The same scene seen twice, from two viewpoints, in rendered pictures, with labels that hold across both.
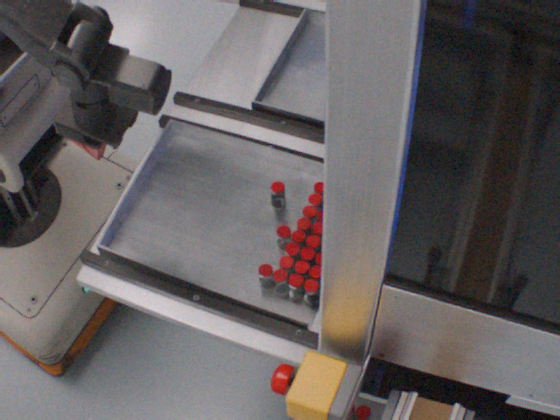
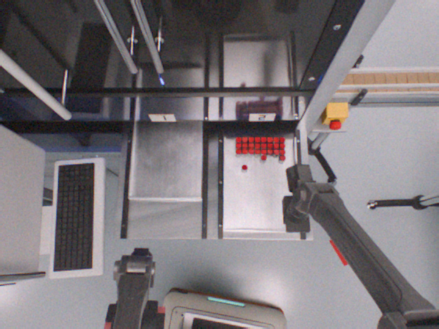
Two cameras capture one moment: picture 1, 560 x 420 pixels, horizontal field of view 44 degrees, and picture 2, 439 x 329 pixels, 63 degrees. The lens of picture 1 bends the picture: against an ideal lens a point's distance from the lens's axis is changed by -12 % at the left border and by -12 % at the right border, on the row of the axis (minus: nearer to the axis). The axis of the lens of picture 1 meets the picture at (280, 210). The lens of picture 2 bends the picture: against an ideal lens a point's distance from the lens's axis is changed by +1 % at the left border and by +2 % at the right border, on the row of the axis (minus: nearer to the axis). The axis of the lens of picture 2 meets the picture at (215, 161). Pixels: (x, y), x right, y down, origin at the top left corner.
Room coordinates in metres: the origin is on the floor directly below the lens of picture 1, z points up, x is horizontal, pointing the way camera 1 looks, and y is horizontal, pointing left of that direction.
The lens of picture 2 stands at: (0.84, 0.26, 2.16)
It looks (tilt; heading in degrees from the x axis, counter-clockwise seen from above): 75 degrees down; 253
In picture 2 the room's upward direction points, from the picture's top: 7 degrees counter-clockwise
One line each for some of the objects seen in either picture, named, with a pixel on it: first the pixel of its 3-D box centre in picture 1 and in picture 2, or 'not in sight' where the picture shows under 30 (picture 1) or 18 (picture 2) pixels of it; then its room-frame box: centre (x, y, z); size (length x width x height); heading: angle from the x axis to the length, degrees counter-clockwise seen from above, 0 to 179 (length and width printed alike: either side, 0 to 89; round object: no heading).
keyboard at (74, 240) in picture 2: not in sight; (74, 215); (1.31, -0.12, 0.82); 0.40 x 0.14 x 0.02; 70
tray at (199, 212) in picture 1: (232, 218); (260, 183); (0.63, 0.07, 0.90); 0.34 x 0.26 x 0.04; 65
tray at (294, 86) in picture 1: (371, 81); (167, 153); (0.89, -0.17, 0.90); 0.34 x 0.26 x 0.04; 66
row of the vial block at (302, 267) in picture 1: (316, 242); (259, 147); (0.57, -0.05, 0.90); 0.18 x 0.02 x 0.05; 155
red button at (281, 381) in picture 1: (287, 381); (335, 124); (0.33, 0.00, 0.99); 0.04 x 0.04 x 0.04; 66
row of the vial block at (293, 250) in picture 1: (301, 238); (259, 153); (0.58, -0.03, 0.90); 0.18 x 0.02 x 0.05; 155
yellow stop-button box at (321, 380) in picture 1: (322, 392); (334, 111); (0.31, -0.04, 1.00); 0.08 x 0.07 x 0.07; 66
